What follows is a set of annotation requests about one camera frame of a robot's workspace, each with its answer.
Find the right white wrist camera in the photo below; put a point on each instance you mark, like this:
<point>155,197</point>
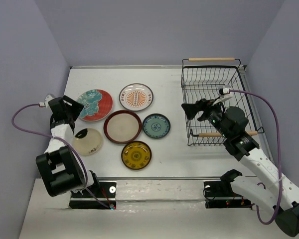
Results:
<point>224,95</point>

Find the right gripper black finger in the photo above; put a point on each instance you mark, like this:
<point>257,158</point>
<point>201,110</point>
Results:
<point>204,116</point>
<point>191,110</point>

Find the blue white floral small plate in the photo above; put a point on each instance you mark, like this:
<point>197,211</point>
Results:
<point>156,126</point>

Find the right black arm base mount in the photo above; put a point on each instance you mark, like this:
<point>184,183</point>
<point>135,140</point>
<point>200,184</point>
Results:
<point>218,196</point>

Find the black wire dish rack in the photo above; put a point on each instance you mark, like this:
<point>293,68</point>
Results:
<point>202,78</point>

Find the dark red rimmed beige plate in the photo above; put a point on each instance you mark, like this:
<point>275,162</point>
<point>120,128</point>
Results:
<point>122,126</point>

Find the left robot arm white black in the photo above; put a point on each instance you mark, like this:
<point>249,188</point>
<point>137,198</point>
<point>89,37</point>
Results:
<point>59,166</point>

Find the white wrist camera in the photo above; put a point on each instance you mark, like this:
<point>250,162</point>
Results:
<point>224,95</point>
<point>45,103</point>

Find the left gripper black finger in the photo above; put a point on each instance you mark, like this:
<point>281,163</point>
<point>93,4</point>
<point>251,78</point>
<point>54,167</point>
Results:
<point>73,107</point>
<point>71,123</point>

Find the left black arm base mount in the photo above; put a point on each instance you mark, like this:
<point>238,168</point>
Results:
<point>106,194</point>

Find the yellow black patterned plate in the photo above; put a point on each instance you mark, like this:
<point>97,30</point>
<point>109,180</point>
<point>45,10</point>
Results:
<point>136,155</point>

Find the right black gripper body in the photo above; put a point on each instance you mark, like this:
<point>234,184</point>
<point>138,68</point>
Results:
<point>215,114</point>

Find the red teal floral plate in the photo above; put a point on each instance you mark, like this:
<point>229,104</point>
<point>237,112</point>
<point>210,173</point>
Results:
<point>97,105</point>

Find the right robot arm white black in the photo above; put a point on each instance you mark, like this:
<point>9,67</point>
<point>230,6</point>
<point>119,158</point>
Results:
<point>280,196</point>

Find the white plate orange sunburst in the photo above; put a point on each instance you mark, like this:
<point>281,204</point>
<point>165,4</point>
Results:
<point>136,97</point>

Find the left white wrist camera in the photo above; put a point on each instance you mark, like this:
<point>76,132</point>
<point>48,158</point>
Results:
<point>45,103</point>

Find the cream translucent plate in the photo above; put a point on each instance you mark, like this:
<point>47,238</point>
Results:
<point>87,141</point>

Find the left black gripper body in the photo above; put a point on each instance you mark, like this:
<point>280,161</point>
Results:
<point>67,114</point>

